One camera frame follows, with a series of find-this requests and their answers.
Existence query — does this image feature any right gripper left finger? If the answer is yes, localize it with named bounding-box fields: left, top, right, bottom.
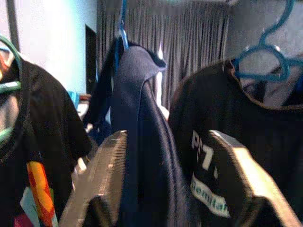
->
left=58, top=130, right=129, bottom=227

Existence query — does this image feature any green plastic hanger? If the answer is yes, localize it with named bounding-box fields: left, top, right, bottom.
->
left=0, top=34, right=23, bottom=144

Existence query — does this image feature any black shirt white print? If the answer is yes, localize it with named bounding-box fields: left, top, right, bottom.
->
left=169, top=59, right=303, bottom=227

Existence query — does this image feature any navy blue garment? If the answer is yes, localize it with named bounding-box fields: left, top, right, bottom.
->
left=89, top=41, right=190, bottom=227

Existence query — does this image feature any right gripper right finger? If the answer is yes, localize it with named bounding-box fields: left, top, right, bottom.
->
left=209, top=130, right=303, bottom=227

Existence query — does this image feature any blue hanger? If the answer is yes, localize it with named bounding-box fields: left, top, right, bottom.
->
left=233, top=0, right=303, bottom=93
left=114, top=0, right=130, bottom=76

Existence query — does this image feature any grey pleated curtain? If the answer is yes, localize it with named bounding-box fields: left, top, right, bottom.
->
left=97, top=0, right=230, bottom=112

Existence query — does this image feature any black shirt orange red print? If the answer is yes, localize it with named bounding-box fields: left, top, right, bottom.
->
left=0, top=55, right=93, bottom=227

